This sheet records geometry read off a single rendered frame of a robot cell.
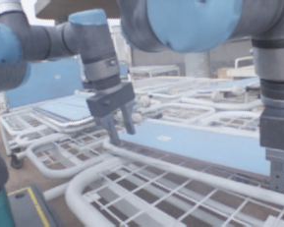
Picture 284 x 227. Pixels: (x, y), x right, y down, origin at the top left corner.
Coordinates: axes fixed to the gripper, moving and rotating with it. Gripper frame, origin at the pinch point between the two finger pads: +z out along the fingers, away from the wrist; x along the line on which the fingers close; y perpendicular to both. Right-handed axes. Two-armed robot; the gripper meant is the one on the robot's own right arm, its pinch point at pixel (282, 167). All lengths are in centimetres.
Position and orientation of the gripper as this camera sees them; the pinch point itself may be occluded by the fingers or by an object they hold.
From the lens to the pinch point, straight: 44.6
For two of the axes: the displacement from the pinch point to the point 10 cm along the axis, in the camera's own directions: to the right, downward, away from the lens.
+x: -6.4, 4.4, -6.3
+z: 2.3, 9.0, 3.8
